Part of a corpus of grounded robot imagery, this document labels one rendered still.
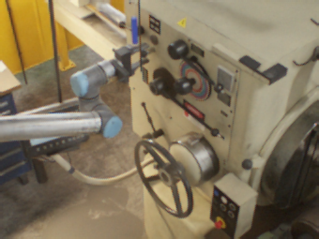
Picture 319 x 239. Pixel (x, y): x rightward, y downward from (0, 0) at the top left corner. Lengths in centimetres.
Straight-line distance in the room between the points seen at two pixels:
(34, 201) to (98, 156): 63
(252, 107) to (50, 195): 226
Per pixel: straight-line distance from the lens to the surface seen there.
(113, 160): 385
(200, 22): 185
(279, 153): 199
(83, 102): 194
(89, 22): 317
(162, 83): 204
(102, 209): 355
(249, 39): 177
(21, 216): 363
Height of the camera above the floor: 284
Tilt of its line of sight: 43 degrees down
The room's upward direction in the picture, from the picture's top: straight up
